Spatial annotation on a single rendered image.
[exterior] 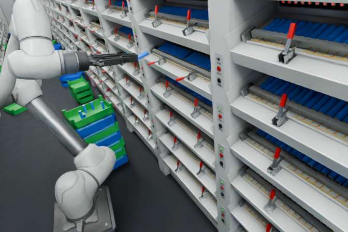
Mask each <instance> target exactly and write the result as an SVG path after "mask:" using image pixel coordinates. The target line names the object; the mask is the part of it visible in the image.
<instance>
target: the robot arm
mask: <svg viewBox="0 0 348 232"><path fill-rule="evenodd" d="M9 31H10V34H11V36H10V38H9V42H8V45H7V49H6V53H5V57H4V61H3V65H2V69H1V73H0V109H2V108H5V107H7V106H9V105H11V104H13V103H15V104H17V105H19V106H21V107H24V108H25V107H26V109H27V110H28V111H29V112H30V113H31V114H32V115H33V116H34V117H35V118H36V119H37V120H38V121H39V122H40V123H41V124H42V125H43V126H44V127H45V128H46V129H47V130H48V131H49V132H50V133H51V134H52V135H53V136H54V137H55V138H56V139H57V140H58V141H59V142H60V143H61V144H62V145H63V146H64V147H65V148H66V149H67V150H68V151H69V152H70V153H71V154H72V155H73V156H74V164H75V166H76V168H77V170H76V171H69V172H66V173H64V174H63V175H61V176H60V177H59V178H58V180H57V182H56V184H55V197H56V201H57V203H58V205H59V207H60V209H61V210H62V212H63V213H64V214H65V224H64V226H63V231H64V232H67V231H69V230H71V229H73V228H77V232H83V228H84V225H86V224H90V223H97V222H98V220H99V218H98V215H97V199H98V194H96V191H97V189H98V188H99V186H100V185H101V184H102V183H103V182H104V181H105V180H106V179H107V177H108V176H109V175H110V173H111V172H112V170H113V168H114V165H115V162H116V156H115V153H114V151H113V150H112V149H110V148H108V147H105V146H100V147H99V146H97V145H95V144H91V143H90V144H88V143H87V142H86V141H85V140H84V139H83V138H82V137H81V136H80V135H79V134H78V133H77V132H76V131H75V130H74V129H73V128H72V127H71V126H70V125H69V124H68V123H67V121H66V120H65V119H64V118H63V117H62V116H61V115H60V114H59V113H58V112H57V111H56V110H55V109H54V108H53V107H52V106H51V104H50V103H49V102H48V101H47V100H46V99H45V98H44V97H43V96H42V90H41V88H40V87H41V85H42V79H50V78H54V77H56V76H61V75H71V74H77V72H78V71H88V70H89V66H99V67H100V68H101V67H105V66H112V65H120V64H121V65H123V63H129V62H137V61H138V55H137V54H136V53H125V54H119V53H118V52H117V54H116V53H106V54H93V53H92V54H91V55H89V56H88V54H87V52H86V51H76V52H75V51H74V50H73V49H72V50H55V48H54V46H53V42H52V31H51V25H50V20H49V17H48V14H47V11H46V9H45V7H44V6H43V4H42V3H41V2H40V1H38V0H16V1H15V3H14V6H13V14H12V15H11V22H10V26H9Z"/></svg>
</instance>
